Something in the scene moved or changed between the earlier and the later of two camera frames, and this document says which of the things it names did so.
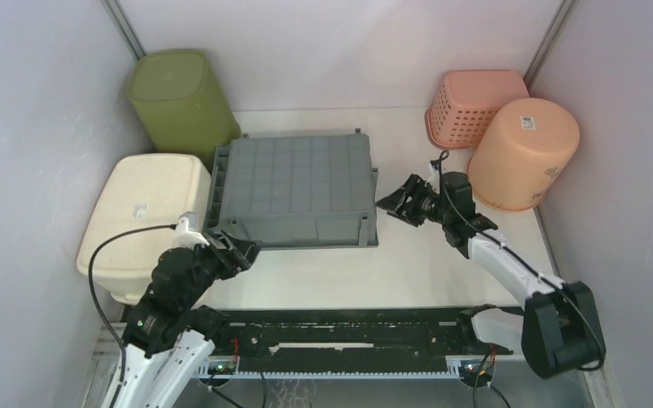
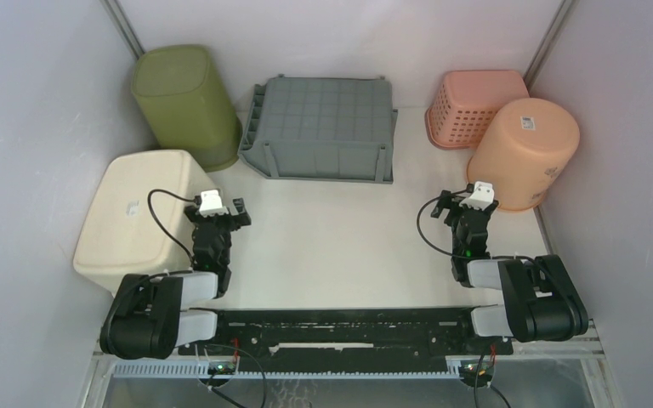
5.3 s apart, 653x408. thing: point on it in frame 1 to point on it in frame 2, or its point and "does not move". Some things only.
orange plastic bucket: x=524 y=147 does not move
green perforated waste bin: x=181 y=104 does not move
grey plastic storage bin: x=295 y=192 to x=326 y=128
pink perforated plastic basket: x=466 y=103 does not move
